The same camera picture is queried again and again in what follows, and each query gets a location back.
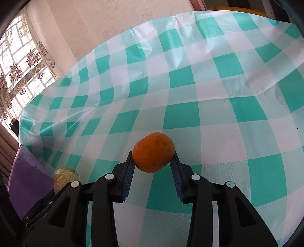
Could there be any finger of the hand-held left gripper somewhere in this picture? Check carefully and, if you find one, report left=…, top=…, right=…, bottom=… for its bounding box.
left=21, top=188, right=58, bottom=228

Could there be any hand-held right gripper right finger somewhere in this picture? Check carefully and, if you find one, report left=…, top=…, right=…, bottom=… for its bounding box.
left=170, top=151, right=278, bottom=247

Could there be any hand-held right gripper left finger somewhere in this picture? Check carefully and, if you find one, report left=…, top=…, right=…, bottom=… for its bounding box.
left=27, top=151, right=136, bottom=247

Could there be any pale yellow fruit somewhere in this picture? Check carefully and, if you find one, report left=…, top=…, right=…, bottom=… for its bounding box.
left=53, top=167, right=81, bottom=196

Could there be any large orange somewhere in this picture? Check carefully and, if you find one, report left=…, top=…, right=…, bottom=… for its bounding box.
left=132, top=132, right=175, bottom=173

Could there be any purple box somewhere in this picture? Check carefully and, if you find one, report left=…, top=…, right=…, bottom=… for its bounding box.
left=7, top=144, right=57, bottom=220

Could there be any brown curtain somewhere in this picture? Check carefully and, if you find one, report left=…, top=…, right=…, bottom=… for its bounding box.
left=0, top=122, right=21, bottom=177

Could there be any teal checked tablecloth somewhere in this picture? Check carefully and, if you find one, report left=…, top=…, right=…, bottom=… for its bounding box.
left=18, top=11, right=304, bottom=247

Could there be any small black box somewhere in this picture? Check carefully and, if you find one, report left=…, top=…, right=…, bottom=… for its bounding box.
left=9, top=119, right=20, bottom=136

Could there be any floral lace curtain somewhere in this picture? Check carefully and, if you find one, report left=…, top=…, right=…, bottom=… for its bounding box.
left=0, top=13, right=60, bottom=124

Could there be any window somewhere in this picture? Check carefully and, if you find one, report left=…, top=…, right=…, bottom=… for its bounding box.
left=0, top=14, right=57, bottom=121

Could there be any yellow object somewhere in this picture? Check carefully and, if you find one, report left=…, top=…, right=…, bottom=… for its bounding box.
left=209, top=6, right=268, bottom=17

